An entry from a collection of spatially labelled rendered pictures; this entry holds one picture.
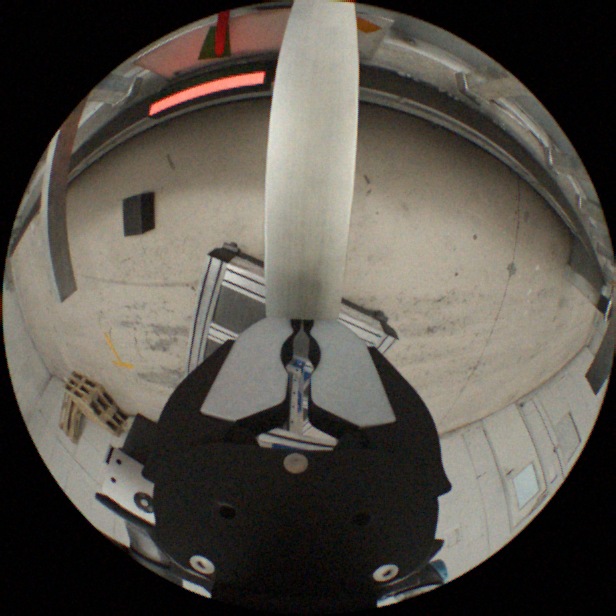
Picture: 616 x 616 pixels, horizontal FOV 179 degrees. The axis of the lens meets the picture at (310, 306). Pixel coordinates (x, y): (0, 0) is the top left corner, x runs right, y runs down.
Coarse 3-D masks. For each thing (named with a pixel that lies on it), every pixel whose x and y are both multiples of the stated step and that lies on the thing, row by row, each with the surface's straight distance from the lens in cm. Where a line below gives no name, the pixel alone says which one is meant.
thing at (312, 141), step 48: (336, 0) 15; (288, 48) 10; (336, 48) 10; (288, 96) 9; (336, 96) 9; (288, 144) 8; (336, 144) 8; (288, 192) 8; (336, 192) 8; (288, 240) 8; (336, 240) 8; (288, 288) 8; (336, 288) 8
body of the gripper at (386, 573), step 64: (192, 448) 6; (256, 448) 6; (192, 512) 6; (256, 512) 6; (320, 512) 6; (384, 512) 6; (192, 576) 7; (256, 576) 6; (320, 576) 6; (384, 576) 6
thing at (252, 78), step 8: (224, 80) 30; (232, 80) 30; (240, 80) 29; (248, 80) 29; (256, 80) 29; (200, 88) 31; (208, 88) 31; (216, 88) 30; (224, 88) 30; (176, 96) 33; (184, 96) 32; (192, 96) 31; (160, 104) 35; (168, 104) 33; (152, 112) 35
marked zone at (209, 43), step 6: (210, 30) 27; (228, 30) 27; (210, 36) 28; (228, 36) 28; (204, 42) 29; (210, 42) 29; (228, 42) 29; (204, 48) 30; (210, 48) 30; (228, 48) 30; (204, 54) 31; (210, 54) 32; (216, 54) 32; (222, 54) 32; (228, 54) 32
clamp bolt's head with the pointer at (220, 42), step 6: (222, 12) 25; (228, 12) 25; (222, 18) 25; (228, 18) 25; (222, 24) 26; (216, 30) 27; (222, 30) 27; (216, 36) 28; (222, 36) 28; (216, 42) 29; (222, 42) 29; (216, 48) 30; (222, 48) 30
